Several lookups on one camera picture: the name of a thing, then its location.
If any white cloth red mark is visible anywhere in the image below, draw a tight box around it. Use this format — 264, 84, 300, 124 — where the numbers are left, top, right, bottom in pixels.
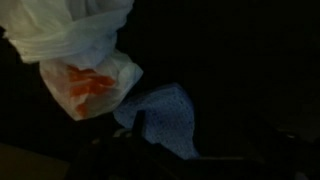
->
0, 0, 144, 122

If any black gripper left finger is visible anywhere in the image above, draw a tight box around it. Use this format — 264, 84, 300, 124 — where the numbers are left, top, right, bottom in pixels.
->
64, 109, 201, 180

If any blue sponge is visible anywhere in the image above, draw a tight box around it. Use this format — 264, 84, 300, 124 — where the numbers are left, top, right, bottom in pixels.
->
113, 83, 201, 160

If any large cardboard box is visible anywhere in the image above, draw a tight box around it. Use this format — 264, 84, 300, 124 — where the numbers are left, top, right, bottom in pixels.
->
0, 143, 69, 180

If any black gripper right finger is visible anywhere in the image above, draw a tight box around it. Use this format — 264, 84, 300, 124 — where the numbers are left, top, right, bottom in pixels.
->
263, 131, 320, 180

